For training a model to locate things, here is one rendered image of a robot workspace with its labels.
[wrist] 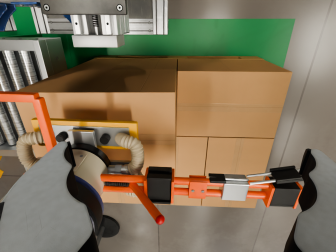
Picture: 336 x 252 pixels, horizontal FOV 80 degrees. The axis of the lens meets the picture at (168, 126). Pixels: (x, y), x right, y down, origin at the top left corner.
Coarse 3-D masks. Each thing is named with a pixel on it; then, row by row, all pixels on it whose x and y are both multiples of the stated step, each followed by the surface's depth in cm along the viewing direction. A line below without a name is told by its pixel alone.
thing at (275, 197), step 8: (272, 184) 56; (280, 184) 56; (288, 184) 56; (296, 184) 56; (272, 192) 55; (280, 192) 55; (288, 192) 55; (296, 192) 55; (264, 200) 59; (272, 200) 57; (280, 200) 57; (288, 200) 56; (296, 200) 56
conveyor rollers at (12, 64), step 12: (0, 60) 112; (12, 60) 109; (24, 60) 108; (0, 72) 112; (12, 72) 111; (0, 84) 114; (0, 108) 123; (12, 108) 121; (0, 120) 125; (12, 120) 125; (0, 132) 134; (12, 132) 132; (24, 132) 130; (12, 144) 133
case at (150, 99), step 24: (72, 72) 102; (96, 72) 101; (120, 72) 101; (144, 72) 100; (168, 72) 99; (48, 96) 74; (72, 96) 73; (96, 96) 73; (120, 96) 72; (144, 96) 72; (168, 96) 72; (24, 120) 79; (144, 120) 76; (168, 120) 76; (144, 144) 81; (168, 144) 81; (144, 168) 87
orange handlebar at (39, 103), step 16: (0, 96) 47; (16, 96) 47; (32, 96) 47; (48, 128) 51; (48, 144) 53; (112, 176) 58; (128, 176) 58; (192, 176) 59; (128, 192) 60; (176, 192) 59; (192, 192) 58; (208, 192) 59; (256, 192) 59
